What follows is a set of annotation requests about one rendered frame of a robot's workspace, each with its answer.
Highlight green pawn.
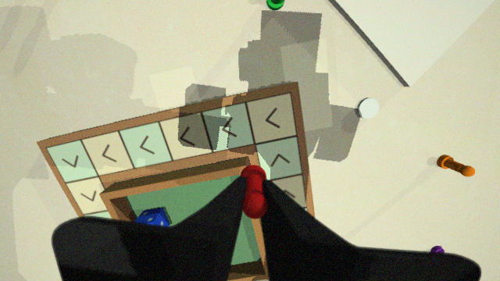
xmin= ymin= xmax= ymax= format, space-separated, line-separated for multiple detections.
xmin=266 ymin=0 xmax=284 ymax=10

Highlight square board track with arrow tiles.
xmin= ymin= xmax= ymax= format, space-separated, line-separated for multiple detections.
xmin=36 ymin=82 xmax=315 ymax=218

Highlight red pawn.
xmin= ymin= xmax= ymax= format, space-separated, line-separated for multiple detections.
xmin=241 ymin=165 xmax=267 ymax=219

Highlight blue die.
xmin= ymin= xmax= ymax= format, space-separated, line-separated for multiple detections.
xmin=135 ymin=207 xmax=170 ymax=226

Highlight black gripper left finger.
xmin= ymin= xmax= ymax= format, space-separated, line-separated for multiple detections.
xmin=51 ymin=176 xmax=247 ymax=281

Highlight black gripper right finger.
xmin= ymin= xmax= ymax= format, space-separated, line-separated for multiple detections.
xmin=261 ymin=180 xmax=481 ymax=281

